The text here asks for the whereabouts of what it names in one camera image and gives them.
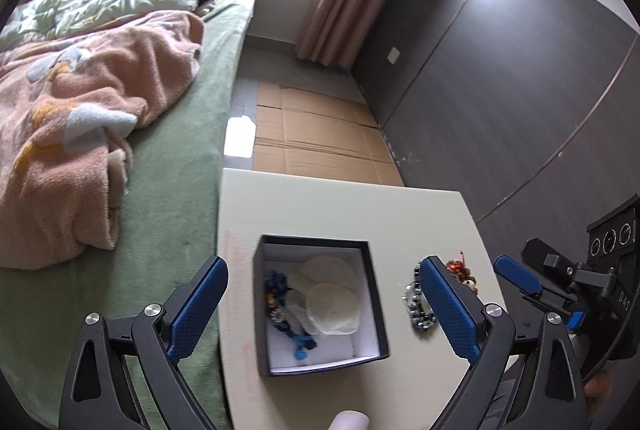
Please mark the white square table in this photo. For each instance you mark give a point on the white square table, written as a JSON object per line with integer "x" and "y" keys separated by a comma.
{"x": 407, "y": 390}

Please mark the pink fleece blanket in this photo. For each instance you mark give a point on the pink fleece blanket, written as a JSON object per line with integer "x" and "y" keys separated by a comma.
{"x": 67, "y": 109}

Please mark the person's right leg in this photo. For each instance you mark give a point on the person's right leg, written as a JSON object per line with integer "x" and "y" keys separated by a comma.
{"x": 502, "y": 399}

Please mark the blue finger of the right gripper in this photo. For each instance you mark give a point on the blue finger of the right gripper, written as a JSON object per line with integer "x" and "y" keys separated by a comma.
{"x": 576, "y": 319}
{"x": 518, "y": 275}

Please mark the light green quilt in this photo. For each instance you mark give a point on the light green quilt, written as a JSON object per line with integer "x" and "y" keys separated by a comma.
{"x": 42, "y": 20}

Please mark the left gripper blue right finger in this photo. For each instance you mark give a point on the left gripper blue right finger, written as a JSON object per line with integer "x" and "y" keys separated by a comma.
{"x": 457, "y": 309}

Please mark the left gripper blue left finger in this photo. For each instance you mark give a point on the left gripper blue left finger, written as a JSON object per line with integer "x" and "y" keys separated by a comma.
{"x": 190, "y": 307}

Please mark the white organza pouch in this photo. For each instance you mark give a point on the white organza pouch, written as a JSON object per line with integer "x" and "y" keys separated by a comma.
{"x": 324, "y": 296}

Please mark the flattened cardboard on floor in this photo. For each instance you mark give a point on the flattened cardboard on floor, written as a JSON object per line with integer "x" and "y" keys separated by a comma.
{"x": 303, "y": 133}

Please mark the white wall socket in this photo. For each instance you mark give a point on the white wall socket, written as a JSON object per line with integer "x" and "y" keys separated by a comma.
{"x": 393, "y": 56}

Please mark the person's left hand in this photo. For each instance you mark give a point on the person's left hand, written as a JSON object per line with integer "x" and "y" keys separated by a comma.
{"x": 350, "y": 420}

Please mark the person's right hand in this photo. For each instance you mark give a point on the person's right hand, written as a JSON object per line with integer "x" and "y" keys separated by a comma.
{"x": 597, "y": 389}

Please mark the black jewelry box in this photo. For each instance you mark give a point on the black jewelry box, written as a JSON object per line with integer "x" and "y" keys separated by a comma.
{"x": 283, "y": 348}

